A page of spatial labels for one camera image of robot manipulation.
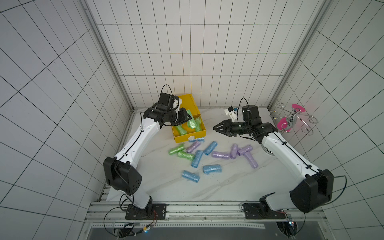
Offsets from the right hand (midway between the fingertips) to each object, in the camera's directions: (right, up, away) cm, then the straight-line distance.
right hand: (216, 125), depth 75 cm
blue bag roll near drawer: (-7, -10, +23) cm, 26 cm away
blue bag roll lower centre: (-1, -25, +9) cm, 27 cm away
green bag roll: (-13, +2, +3) cm, 13 cm away
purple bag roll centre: (+6, -19, +15) cm, 25 cm away
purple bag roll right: (+24, -22, +15) cm, 36 cm away
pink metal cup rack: (+39, +3, +4) cm, 39 cm away
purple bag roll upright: (+14, -15, +18) cm, 28 cm away
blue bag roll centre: (-10, -21, +15) cm, 28 cm away
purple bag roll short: (+21, -16, +18) cm, 32 cm away
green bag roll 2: (-9, +3, +13) cm, 16 cm away
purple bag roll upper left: (-11, -14, +20) cm, 27 cm away
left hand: (-14, +3, +3) cm, 14 cm away
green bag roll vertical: (-19, -4, +10) cm, 21 cm away
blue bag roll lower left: (-12, -29, +6) cm, 32 cm away
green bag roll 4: (-17, -19, +15) cm, 29 cm away
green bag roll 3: (-21, -15, +18) cm, 32 cm away
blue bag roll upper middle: (-1, -16, +20) cm, 26 cm away
